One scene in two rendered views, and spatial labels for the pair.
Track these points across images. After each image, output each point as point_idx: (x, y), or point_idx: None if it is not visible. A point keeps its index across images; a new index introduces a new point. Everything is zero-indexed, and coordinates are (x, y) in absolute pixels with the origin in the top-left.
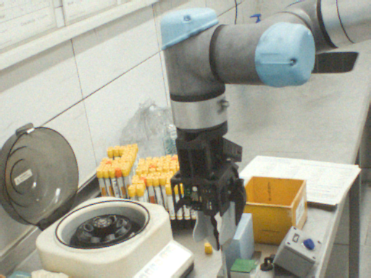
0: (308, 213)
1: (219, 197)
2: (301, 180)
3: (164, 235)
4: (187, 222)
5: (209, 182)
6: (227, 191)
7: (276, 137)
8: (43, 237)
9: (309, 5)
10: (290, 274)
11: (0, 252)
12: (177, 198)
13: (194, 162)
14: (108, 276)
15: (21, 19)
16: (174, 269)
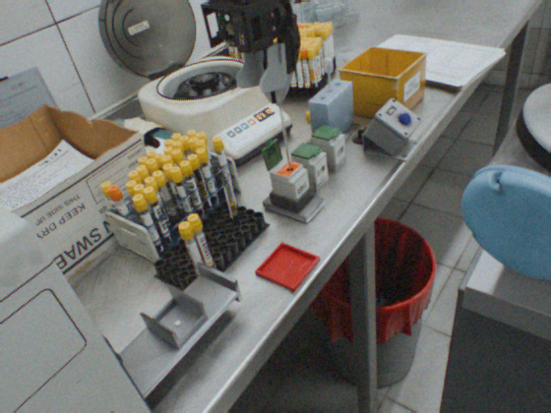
0: (426, 93)
1: (250, 28)
2: (421, 53)
3: (261, 96)
4: (299, 90)
5: (237, 6)
6: (270, 26)
7: (425, 19)
8: (147, 88)
9: None
10: (382, 149)
11: (117, 101)
12: None
13: None
14: (193, 128)
15: None
16: (264, 131)
